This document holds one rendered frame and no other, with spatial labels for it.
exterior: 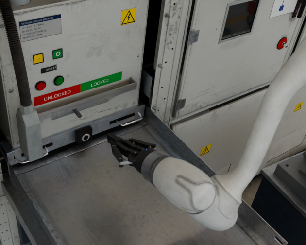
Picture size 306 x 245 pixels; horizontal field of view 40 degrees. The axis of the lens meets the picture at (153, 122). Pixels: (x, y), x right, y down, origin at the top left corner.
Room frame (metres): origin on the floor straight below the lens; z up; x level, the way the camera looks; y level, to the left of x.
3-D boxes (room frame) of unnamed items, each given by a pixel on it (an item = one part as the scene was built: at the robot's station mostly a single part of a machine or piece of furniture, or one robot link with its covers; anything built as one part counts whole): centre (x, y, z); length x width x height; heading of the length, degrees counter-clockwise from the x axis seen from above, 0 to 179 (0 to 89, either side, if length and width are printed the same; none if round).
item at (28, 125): (0.91, 0.36, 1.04); 0.08 x 0.05 x 0.17; 41
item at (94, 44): (1.10, 0.25, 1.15); 0.48 x 0.01 x 0.48; 131
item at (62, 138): (1.11, 0.26, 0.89); 0.54 x 0.05 x 0.06; 131
